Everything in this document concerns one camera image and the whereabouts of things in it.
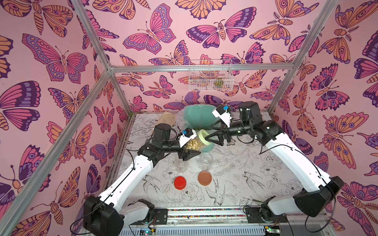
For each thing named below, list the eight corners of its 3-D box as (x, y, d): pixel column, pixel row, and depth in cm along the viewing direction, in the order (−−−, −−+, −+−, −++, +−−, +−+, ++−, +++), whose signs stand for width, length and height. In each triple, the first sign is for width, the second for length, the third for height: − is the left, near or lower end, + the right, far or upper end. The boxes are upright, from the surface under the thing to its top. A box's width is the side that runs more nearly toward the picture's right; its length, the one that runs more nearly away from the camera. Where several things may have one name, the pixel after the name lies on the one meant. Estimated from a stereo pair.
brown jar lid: (198, 185, 86) (198, 184, 84) (197, 172, 91) (197, 170, 89) (212, 185, 86) (212, 184, 84) (210, 172, 91) (211, 170, 89)
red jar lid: (174, 189, 85) (173, 188, 83) (175, 177, 89) (174, 176, 87) (186, 189, 84) (186, 188, 83) (186, 177, 89) (186, 176, 87)
